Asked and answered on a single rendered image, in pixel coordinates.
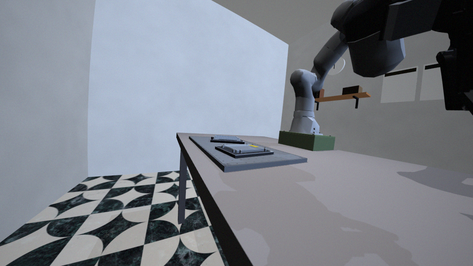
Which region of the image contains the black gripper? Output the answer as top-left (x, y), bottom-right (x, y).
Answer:
top-left (431, 0), bottom-right (473, 115)

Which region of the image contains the clear plastic lid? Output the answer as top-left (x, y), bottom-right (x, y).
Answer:
top-left (224, 144), bottom-right (264, 153)

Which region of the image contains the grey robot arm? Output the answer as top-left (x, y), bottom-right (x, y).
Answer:
top-left (289, 0), bottom-right (450, 135)

